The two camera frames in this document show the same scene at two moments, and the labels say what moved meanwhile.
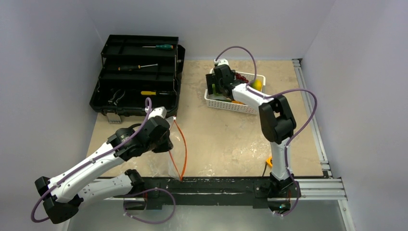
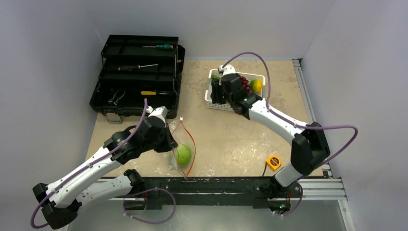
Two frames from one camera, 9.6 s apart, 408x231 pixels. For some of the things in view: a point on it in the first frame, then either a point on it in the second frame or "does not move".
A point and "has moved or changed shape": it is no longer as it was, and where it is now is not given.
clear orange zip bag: x=172 y=164 has moved or changed shape
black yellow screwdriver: x=131 y=68 does not move
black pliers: x=112 y=100 does not move
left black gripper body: x=162 y=145 does not move
